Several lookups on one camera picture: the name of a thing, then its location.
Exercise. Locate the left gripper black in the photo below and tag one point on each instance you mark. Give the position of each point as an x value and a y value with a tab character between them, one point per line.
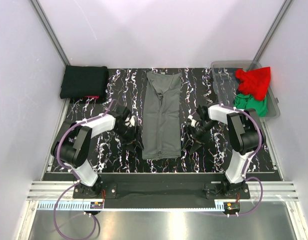
132	138

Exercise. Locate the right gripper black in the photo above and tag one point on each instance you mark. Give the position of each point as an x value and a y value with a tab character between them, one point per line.
197	140

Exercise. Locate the grey t shirt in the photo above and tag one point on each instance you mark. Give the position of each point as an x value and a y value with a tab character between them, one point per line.
161	124

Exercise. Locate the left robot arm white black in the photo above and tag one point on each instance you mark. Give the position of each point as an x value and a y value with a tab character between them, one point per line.
71	145

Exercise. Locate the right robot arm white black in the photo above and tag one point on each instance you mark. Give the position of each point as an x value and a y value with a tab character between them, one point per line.
246	137

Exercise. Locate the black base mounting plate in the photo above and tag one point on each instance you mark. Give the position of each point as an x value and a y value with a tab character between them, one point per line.
157	195

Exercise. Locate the black marble pattern mat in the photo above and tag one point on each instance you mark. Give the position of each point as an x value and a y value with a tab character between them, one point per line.
127	86

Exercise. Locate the pink folded garment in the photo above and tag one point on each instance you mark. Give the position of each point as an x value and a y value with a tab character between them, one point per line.
92	97

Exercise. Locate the green t shirt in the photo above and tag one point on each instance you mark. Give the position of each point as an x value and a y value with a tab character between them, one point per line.
249	107

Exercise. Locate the clear plastic bin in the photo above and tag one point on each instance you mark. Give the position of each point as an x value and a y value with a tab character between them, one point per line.
227	76

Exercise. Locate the folded black t shirt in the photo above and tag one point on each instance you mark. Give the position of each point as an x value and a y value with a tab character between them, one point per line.
84	81

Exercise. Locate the red t shirt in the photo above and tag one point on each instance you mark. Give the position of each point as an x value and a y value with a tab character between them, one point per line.
254	82

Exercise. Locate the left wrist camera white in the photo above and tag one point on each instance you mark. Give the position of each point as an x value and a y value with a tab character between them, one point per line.
131	121

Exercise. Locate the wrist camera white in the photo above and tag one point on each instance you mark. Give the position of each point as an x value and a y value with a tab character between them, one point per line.
131	121
192	122

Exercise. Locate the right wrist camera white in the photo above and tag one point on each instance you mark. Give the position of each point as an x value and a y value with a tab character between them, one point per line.
192	122

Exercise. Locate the white slotted cable duct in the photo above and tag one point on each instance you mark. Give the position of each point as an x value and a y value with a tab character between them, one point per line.
98	206

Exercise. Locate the aluminium frame rail front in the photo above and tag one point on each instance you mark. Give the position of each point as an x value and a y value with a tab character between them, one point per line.
272	190

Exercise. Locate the left aluminium corner post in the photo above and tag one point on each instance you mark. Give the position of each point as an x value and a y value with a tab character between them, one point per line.
49	30

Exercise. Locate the aluminium corner post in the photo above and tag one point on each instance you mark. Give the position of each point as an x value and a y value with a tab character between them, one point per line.
271	31
49	30

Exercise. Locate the right aluminium corner post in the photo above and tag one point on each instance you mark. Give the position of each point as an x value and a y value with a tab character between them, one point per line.
271	31

